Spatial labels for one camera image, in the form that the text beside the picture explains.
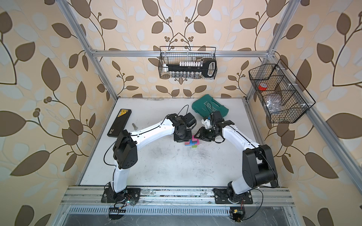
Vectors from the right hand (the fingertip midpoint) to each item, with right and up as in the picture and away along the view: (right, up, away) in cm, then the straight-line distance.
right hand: (198, 137), depth 87 cm
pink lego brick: (-2, -1, -2) cm, 4 cm away
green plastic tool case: (+9, +21, +22) cm, 32 cm away
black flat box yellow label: (-56, +8, +15) cm, 59 cm away
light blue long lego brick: (-3, -4, +2) cm, 6 cm away
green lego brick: (-2, -7, +6) cm, 9 cm away
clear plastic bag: (+39, +21, -14) cm, 46 cm away
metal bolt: (-45, +4, +15) cm, 47 cm away
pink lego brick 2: (0, -3, +2) cm, 4 cm away
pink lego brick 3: (-7, -4, +4) cm, 9 cm away
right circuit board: (+19, -36, -15) cm, 44 cm away
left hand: (-7, 0, -2) cm, 7 cm away
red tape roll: (+37, +31, -6) cm, 48 cm away
